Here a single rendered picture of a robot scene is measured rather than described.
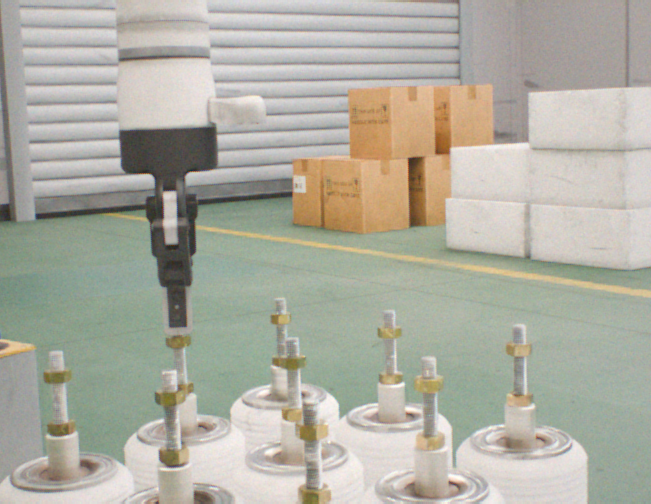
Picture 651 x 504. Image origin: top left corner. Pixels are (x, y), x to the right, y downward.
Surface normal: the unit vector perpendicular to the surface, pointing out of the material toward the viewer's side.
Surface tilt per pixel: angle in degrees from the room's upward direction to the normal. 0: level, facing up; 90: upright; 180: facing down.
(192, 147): 90
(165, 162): 90
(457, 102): 90
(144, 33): 90
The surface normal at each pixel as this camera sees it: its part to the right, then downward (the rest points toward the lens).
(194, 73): 0.68, -0.08
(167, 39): 0.22, 0.11
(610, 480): -0.04, -0.99
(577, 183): -0.82, 0.11
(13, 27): 0.56, 0.09
